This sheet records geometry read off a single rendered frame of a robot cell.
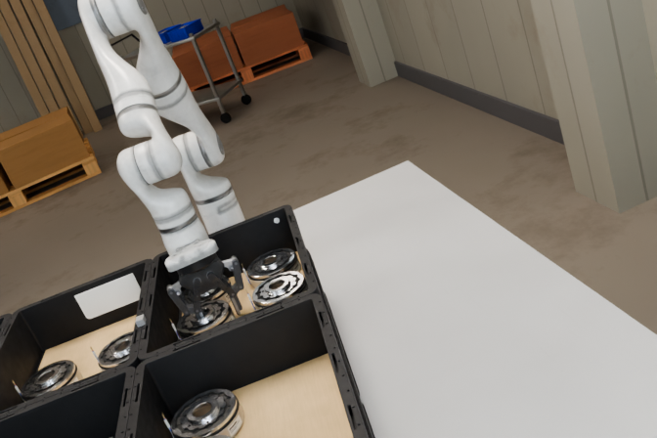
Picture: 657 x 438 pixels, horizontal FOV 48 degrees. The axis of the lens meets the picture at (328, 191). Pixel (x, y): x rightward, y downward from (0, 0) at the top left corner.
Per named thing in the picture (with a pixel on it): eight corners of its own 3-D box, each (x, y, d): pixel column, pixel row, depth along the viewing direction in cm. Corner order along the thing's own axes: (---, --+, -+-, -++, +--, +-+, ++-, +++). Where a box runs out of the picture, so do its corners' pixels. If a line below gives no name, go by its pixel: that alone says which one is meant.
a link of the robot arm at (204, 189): (164, 145, 162) (194, 213, 168) (205, 131, 161) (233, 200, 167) (170, 134, 171) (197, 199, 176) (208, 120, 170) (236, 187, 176)
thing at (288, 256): (243, 265, 149) (242, 263, 149) (288, 244, 151) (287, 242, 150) (253, 284, 140) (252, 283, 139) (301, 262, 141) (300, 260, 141)
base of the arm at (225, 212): (220, 258, 181) (194, 197, 175) (255, 244, 182) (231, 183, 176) (223, 273, 172) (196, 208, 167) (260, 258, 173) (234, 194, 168)
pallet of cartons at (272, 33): (298, 44, 852) (283, 2, 834) (321, 55, 751) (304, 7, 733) (181, 91, 833) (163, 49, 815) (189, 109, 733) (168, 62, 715)
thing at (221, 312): (175, 318, 138) (174, 316, 138) (225, 295, 140) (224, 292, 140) (181, 343, 129) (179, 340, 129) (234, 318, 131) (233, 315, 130)
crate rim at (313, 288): (157, 266, 151) (153, 256, 150) (293, 212, 152) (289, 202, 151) (143, 374, 114) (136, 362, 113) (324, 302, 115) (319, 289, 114)
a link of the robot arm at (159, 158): (177, 162, 119) (157, 90, 124) (126, 181, 119) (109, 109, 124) (191, 176, 126) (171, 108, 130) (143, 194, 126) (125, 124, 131)
